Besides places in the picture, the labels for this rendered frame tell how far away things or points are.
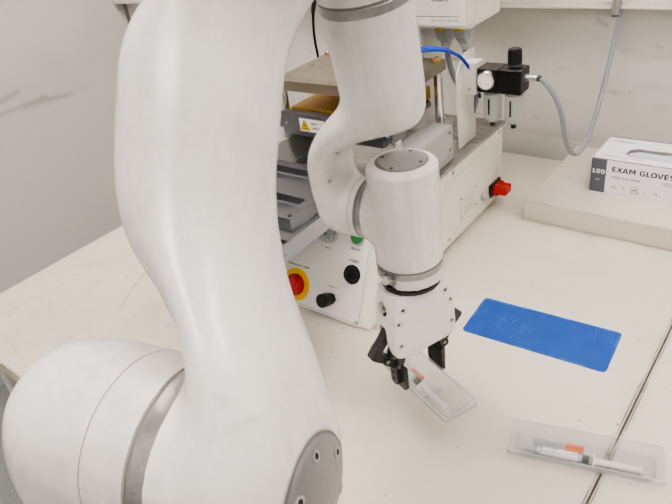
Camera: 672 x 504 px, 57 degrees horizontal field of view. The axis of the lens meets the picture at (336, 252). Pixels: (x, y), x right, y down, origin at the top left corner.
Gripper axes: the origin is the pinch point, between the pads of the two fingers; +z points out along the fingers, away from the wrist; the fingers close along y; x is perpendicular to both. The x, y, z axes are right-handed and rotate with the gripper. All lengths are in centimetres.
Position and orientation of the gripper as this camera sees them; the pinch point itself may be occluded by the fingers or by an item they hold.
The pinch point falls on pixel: (418, 365)
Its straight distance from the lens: 89.1
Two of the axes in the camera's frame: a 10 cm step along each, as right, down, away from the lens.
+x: -5.1, -4.0, 7.6
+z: 1.3, 8.4, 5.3
